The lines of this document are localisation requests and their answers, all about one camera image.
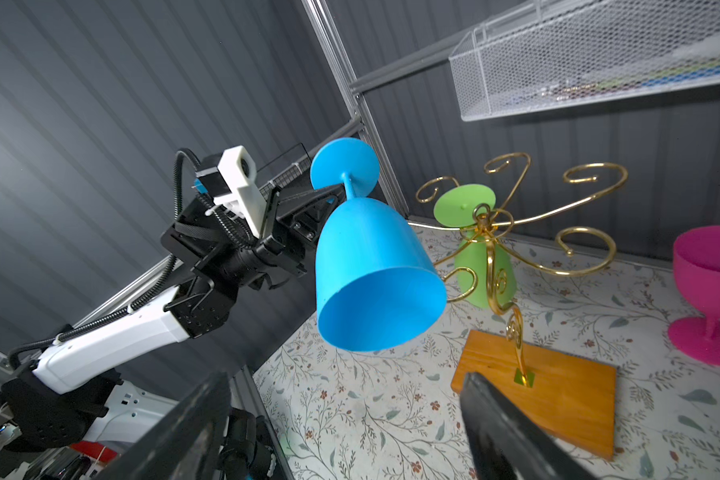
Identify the pink wine glass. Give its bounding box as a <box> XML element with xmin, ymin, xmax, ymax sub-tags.
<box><xmin>668</xmin><ymin>225</ymin><xmax>720</xmax><ymax>366</ymax></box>

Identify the blue wine glass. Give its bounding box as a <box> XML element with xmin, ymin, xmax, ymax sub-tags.
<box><xmin>310</xmin><ymin>138</ymin><xmax>447</xmax><ymax>352</ymax></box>

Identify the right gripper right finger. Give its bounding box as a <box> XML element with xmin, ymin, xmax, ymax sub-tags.
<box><xmin>460</xmin><ymin>372</ymin><xmax>594</xmax><ymax>479</ymax></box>

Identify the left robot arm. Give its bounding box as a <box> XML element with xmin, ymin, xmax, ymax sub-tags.
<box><xmin>1</xmin><ymin>186</ymin><xmax>345</xmax><ymax>479</ymax></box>

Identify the white wire mesh basket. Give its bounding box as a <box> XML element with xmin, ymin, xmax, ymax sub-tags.
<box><xmin>448</xmin><ymin>1</ymin><xmax>720</xmax><ymax>122</ymax></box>

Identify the left black corrugated cable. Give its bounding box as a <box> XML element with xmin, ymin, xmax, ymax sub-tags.
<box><xmin>5</xmin><ymin>148</ymin><xmax>241</xmax><ymax>370</ymax></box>

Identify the floral table mat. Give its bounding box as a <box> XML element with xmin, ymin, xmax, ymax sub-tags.
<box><xmin>254</xmin><ymin>235</ymin><xmax>720</xmax><ymax>479</ymax></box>

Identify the gold wire glass rack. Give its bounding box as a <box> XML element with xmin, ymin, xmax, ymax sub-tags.
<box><xmin>416</xmin><ymin>177</ymin><xmax>617</xmax><ymax>460</ymax></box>

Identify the green wine glass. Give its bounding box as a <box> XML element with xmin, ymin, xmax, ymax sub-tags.
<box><xmin>434</xmin><ymin>184</ymin><xmax>517</xmax><ymax>315</ymax></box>

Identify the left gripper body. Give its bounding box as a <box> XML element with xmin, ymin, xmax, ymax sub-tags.
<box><xmin>221</xmin><ymin>185</ymin><xmax>345</xmax><ymax>288</ymax></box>

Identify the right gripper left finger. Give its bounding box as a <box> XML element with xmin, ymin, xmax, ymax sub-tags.
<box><xmin>98</xmin><ymin>371</ymin><xmax>231</xmax><ymax>480</ymax></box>

